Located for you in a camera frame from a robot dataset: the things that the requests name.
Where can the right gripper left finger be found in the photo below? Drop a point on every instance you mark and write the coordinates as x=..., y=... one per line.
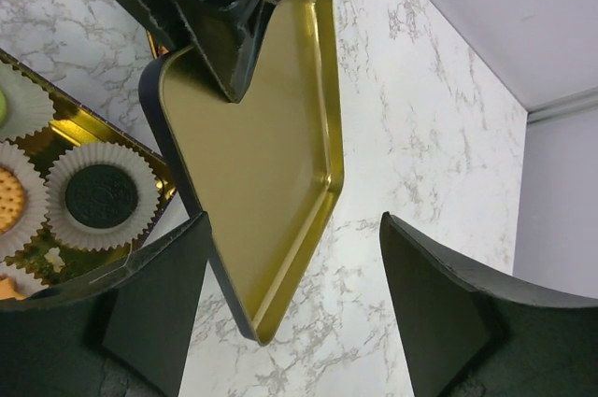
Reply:
x=123, y=329

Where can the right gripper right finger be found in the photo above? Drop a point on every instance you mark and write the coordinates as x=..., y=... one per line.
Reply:
x=470, y=330

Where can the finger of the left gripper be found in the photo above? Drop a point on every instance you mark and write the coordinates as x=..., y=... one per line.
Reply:
x=248, y=22
x=217, y=28

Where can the orange pumpkin cookie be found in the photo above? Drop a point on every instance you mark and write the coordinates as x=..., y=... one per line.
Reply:
x=8, y=289

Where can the black chocolate sandwich cookie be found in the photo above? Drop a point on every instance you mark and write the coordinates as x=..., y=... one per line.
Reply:
x=101, y=196

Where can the gold tin lid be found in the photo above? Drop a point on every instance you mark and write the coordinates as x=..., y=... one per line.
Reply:
x=266, y=171

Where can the square cookie tin box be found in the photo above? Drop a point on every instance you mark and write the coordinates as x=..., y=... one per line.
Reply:
x=45, y=262

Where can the beige sandwich biscuit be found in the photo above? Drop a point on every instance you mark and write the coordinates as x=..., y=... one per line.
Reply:
x=13, y=200

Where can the green macaron cookie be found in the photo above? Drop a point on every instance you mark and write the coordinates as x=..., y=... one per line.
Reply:
x=3, y=108

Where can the white paper cup top-right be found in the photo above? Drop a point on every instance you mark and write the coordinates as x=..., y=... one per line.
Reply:
x=75, y=235

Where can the white paper cup top-left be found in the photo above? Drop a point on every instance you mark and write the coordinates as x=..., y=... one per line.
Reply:
x=29, y=108

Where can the white paper cup centre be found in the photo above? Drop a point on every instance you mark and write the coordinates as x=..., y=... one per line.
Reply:
x=36, y=207

